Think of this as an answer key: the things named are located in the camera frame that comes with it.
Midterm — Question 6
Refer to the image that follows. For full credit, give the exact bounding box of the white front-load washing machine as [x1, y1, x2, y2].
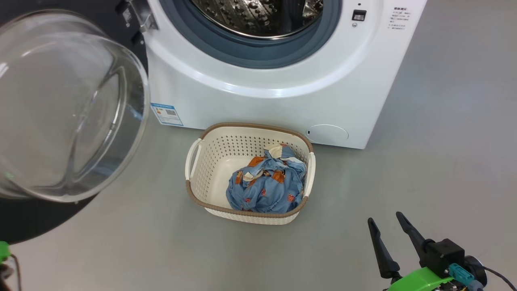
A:
[142, 0, 428, 150]

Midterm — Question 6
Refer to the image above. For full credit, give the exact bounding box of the grey rubber door gasket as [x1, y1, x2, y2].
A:
[159, 0, 343, 70]

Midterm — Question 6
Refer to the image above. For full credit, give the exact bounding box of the blue patterned clothing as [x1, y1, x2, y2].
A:
[226, 143, 307, 214]

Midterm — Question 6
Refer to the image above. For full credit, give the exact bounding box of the black washer door glass bowl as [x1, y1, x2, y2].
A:
[0, 0, 151, 245]

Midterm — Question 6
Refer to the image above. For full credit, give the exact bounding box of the right teal cable connector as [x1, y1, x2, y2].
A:
[449, 264, 475, 286]

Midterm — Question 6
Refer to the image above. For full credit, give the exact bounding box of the round white filter cover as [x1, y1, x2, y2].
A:
[305, 124, 349, 144]

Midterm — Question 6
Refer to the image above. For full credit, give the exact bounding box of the blue energy label sticker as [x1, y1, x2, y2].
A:
[151, 103, 184, 127]

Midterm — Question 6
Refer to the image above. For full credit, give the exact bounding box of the steel washer drum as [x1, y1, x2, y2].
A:
[189, 0, 324, 40]

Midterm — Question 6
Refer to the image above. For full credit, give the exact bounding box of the metal door hinge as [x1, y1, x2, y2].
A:
[126, 0, 159, 34]

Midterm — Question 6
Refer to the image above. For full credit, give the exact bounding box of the cream perforated laundry basket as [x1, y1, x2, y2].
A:
[185, 122, 316, 226]

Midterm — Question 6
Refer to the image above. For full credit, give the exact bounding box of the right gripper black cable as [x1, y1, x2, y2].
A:
[480, 266, 517, 291]

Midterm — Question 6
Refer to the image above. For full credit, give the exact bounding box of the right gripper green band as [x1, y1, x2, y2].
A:
[368, 211, 456, 291]

